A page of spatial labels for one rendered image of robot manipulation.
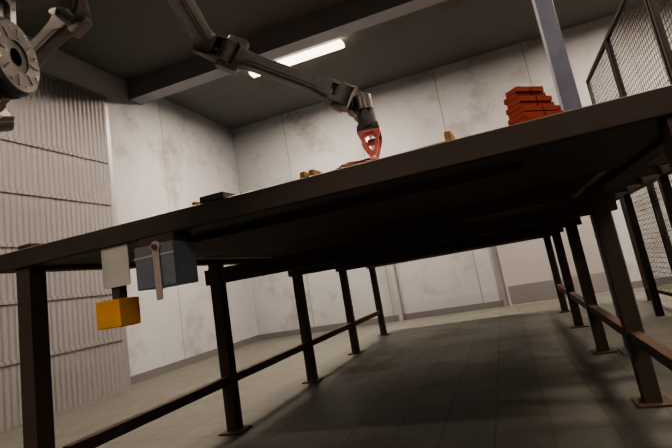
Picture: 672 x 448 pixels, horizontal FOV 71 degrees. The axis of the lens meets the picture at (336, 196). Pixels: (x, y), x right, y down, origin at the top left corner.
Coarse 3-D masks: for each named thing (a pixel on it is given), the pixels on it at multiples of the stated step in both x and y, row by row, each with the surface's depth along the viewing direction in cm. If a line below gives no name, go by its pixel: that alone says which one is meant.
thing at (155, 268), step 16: (144, 240) 134; (160, 240) 132; (176, 240) 132; (144, 256) 132; (160, 256) 130; (176, 256) 130; (192, 256) 136; (144, 272) 131; (160, 272) 129; (176, 272) 128; (192, 272) 134; (144, 288) 131; (160, 288) 128
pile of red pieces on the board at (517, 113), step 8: (520, 88) 190; (528, 88) 192; (536, 88) 193; (512, 96) 192; (520, 96) 188; (528, 96) 189; (536, 96) 191; (544, 96) 192; (504, 104) 196; (512, 104) 192; (520, 104) 188; (528, 104) 189; (536, 104) 191; (544, 104) 192; (552, 104) 194; (512, 112) 192; (520, 112) 188; (528, 112) 186; (536, 112) 188; (544, 112) 190; (552, 112) 191; (560, 112) 192; (512, 120) 192; (520, 120) 188; (528, 120) 184
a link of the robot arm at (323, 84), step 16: (240, 48) 145; (224, 64) 145; (240, 64) 144; (256, 64) 144; (272, 64) 144; (288, 80) 144; (304, 80) 143; (320, 80) 143; (336, 80) 143; (320, 96) 144; (336, 96) 142
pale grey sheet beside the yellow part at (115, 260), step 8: (112, 248) 140; (120, 248) 139; (104, 256) 140; (112, 256) 139; (120, 256) 138; (128, 256) 138; (104, 264) 140; (112, 264) 139; (120, 264) 138; (128, 264) 137; (104, 272) 140; (112, 272) 139; (120, 272) 138; (128, 272) 136; (104, 280) 139; (112, 280) 138; (120, 280) 137; (128, 280) 136; (104, 288) 139
